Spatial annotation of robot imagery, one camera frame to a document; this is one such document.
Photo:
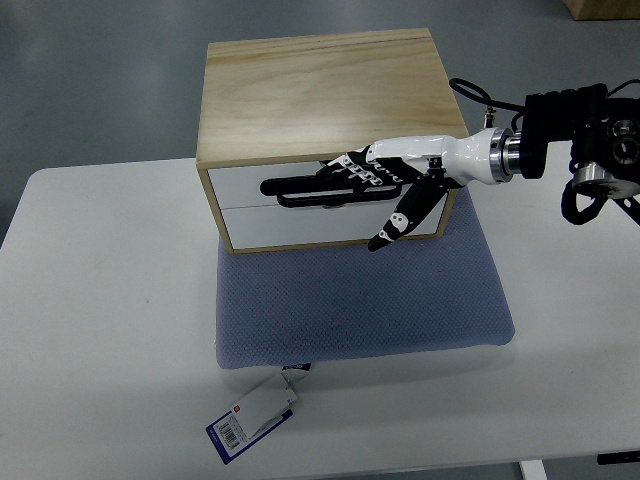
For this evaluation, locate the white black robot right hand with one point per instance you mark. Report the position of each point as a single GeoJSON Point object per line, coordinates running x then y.
{"type": "Point", "coordinates": [488, 156]}

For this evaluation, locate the black drawer handle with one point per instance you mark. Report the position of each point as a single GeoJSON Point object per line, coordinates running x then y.
{"type": "Point", "coordinates": [305, 187]}

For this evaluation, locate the white drawer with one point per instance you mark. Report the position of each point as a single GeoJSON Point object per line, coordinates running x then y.
{"type": "Point", "coordinates": [239, 187]}

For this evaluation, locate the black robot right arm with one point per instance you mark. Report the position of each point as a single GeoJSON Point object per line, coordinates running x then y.
{"type": "Point", "coordinates": [603, 130]}

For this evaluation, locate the wooden drawer cabinet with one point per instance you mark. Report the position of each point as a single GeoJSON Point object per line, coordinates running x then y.
{"type": "Point", "coordinates": [313, 98]}

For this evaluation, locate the cardboard box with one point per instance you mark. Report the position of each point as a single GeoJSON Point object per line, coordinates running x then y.
{"type": "Point", "coordinates": [603, 10]}

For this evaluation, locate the blue mesh cushion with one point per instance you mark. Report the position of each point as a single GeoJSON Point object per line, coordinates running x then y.
{"type": "Point", "coordinates": [338, 303]}

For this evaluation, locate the white table leg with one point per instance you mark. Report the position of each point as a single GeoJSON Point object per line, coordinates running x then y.
{"type": "Point", "coordinates": [533, 470]}

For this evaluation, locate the white blue product tag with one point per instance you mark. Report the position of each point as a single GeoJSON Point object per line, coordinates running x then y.
{"type": "Point", "coordinates": [257, 413]}

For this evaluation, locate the black table bracket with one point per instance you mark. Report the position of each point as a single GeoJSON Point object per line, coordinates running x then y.
{"type": "Point", "coordinates": [616, 458]}

